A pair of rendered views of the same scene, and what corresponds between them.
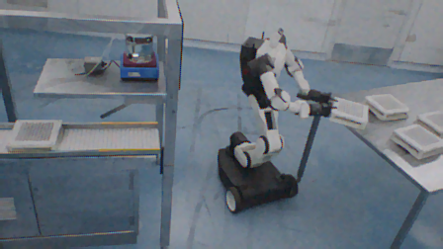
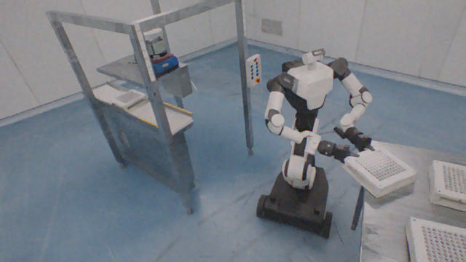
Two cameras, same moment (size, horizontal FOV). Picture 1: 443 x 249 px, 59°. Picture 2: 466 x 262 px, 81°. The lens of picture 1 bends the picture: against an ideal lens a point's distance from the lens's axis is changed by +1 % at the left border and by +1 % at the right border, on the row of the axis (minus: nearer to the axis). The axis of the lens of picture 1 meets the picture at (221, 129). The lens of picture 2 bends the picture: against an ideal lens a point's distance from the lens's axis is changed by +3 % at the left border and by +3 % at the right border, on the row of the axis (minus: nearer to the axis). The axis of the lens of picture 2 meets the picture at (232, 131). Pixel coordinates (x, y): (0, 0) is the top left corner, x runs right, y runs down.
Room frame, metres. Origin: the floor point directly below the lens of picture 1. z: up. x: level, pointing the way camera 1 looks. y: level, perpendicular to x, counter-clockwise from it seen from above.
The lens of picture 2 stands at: (1.28, -1.33, 1.98)
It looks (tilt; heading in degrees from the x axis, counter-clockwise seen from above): 35 degrees down; 57
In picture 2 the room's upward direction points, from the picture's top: 7 degrees counter-clockwise
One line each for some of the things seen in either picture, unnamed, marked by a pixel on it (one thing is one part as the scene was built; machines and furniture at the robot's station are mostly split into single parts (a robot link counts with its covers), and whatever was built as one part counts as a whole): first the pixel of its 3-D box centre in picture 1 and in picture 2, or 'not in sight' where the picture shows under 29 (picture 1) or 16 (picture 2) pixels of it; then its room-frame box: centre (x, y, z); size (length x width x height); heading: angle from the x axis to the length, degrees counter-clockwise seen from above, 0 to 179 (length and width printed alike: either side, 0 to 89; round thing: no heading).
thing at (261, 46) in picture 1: (262, 62); (305, 84); (2.62, -0.22, 1.12); 0.34 x 0.30 x 0.36; 165
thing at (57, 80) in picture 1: (105, 78); (140, 68); (1.81, 0.65, 1.27); 0.62 x 0.38 x 0.04; 105
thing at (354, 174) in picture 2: (347, 116); (376, 172); (2.45, -0.89, 0.88); 0.24 x 0.24 x 0.02; 75
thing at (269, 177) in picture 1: (249, 165); (300, 185); (2.58, -0.28, 0.19); 0.64 x 0.52 x 0.33; 29
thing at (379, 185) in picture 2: (350, 110); (378, 166); (2.45, -0.89, 0.93); 0.25 x 0.24 x 0.02; 165
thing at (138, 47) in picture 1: (139, 41); not in sight; (1.90, 0.49, 1.47); 0.15 x 0.15 x 0.19
